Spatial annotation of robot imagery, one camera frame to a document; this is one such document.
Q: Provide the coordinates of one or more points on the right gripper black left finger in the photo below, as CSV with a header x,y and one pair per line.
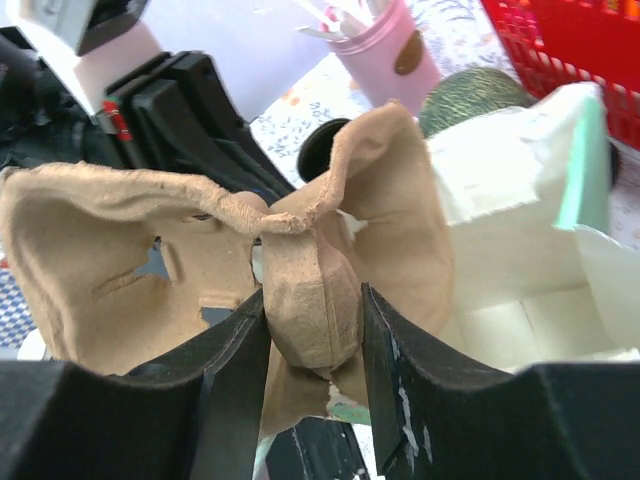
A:
x,y
191,413

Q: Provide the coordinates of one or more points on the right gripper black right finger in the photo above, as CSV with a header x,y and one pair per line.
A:
x,y
439,414

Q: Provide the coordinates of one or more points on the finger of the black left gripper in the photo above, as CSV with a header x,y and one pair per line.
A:
x,y
173,114

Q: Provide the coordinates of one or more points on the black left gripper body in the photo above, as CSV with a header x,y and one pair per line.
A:
x,y
41,122

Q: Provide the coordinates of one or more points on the brown cardboard cup carrier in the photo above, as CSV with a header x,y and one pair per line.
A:
x,y
116,266

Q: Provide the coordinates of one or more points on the green illustrated paper bag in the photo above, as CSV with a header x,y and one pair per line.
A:
x,y
530,240

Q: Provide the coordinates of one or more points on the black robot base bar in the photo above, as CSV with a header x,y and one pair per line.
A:
x,y
316,449

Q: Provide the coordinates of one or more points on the pink cup of straws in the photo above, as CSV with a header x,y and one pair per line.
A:
x,y
381,47

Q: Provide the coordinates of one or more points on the green netted melon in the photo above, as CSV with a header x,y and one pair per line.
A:
x,y
467,94

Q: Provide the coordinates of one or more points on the red plastic shopping basket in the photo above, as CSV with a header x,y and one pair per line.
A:
x,y
555,42

